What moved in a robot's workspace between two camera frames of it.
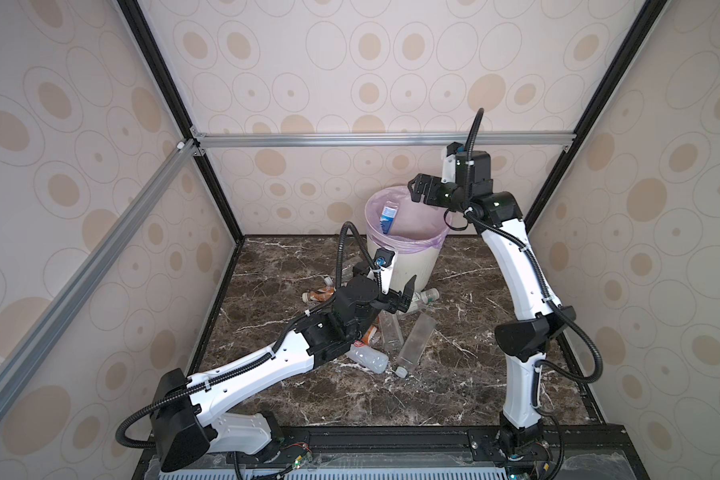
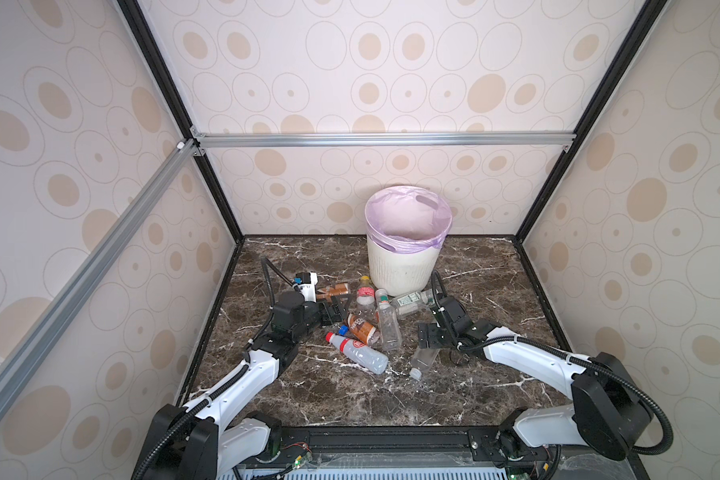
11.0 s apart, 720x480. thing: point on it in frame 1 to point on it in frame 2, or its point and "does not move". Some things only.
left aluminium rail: [6, 378] does not move
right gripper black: [418, 189] to [430, 329]
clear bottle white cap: [391, 334] does not move
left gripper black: [391, 301] to [326, 318]
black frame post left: [132, 14] does not move
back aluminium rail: [375, 140] does not move
